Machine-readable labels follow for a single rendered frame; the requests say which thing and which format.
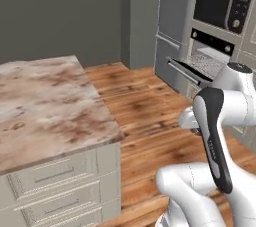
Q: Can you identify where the grey fridge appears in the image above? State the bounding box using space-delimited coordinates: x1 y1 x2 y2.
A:
154 0 201 93

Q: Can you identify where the silver oven door handle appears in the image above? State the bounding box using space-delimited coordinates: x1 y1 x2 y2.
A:
167 61 200 86

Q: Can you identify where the beige island drawer front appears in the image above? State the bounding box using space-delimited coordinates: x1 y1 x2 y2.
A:
5 152 99 203
13 184 102 227

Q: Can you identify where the grey drawer handle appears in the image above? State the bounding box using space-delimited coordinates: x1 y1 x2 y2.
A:
34 166 75 184
44 198 81 216

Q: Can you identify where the built-in oven with black panel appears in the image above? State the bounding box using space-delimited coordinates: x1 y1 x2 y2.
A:
186 27 242 101

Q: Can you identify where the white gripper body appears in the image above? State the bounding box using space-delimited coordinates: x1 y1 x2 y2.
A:
177 106 201 131

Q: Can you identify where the beige tall cabinet housing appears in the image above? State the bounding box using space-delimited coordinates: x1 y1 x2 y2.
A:
186 0 256 149

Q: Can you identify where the beige island cabinet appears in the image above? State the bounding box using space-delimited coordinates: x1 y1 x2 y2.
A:
0 141 122 227

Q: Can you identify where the open oven door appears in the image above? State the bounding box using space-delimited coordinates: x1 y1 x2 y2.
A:
165 55 214 88

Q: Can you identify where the black and silver microwave oven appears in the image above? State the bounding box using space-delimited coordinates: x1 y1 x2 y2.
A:
192 0 255 36

